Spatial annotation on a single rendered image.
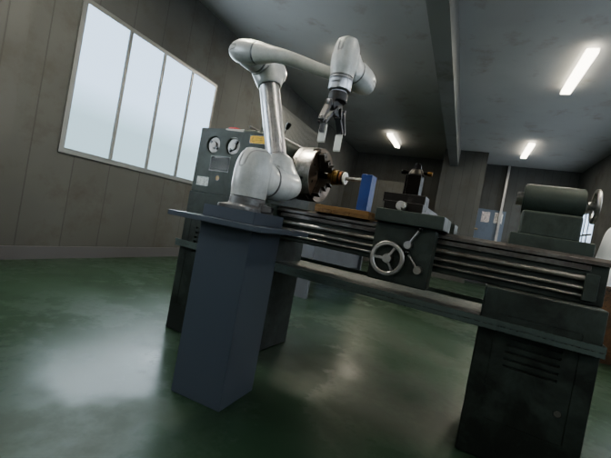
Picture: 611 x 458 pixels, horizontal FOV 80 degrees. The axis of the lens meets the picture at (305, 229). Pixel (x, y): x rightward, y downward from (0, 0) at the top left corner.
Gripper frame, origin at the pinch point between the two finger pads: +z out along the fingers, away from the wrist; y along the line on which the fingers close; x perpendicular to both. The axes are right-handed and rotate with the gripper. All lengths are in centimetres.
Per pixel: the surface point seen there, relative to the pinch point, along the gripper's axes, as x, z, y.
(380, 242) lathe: 16, 34, -34
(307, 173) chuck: -35, 5, -46
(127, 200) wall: -326, 45, -138
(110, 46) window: -318, -107, -84
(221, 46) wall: -340, -192, -248
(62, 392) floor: -68, 111, 47
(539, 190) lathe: 73, 0, -60
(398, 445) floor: 42, 111, -24
